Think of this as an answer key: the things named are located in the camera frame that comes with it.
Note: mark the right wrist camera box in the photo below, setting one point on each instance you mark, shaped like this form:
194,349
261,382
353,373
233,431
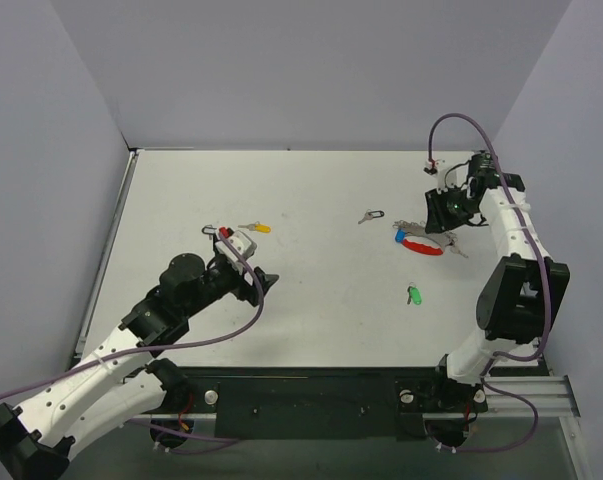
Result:
437,168

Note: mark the key with yellow tag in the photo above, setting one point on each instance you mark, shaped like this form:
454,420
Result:
256,227

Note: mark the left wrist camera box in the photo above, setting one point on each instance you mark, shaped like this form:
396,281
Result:
235,246

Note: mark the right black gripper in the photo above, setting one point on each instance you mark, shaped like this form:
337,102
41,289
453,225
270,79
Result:
439,212

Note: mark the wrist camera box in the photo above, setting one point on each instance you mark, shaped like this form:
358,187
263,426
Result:
235,246
437,168

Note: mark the key with large black tag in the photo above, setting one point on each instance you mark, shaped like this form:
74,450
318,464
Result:
209,231

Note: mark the aluminium frame rail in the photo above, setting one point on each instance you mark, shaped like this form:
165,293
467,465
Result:
552,396

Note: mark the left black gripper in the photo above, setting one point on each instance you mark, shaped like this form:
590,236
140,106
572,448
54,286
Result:
254,289

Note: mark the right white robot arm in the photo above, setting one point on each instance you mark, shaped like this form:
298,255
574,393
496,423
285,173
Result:
520,301

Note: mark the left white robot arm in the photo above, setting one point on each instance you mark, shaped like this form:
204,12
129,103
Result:
126,374

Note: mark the red-handled metal keyring holder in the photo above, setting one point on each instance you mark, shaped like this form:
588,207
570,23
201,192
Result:
419,241

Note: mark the blue key tag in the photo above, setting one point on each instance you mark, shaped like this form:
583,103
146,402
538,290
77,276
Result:
400,236

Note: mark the key with green tag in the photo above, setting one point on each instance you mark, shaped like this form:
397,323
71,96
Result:
414,295

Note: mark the key with small black tag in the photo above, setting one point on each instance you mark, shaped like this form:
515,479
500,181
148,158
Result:
371,215

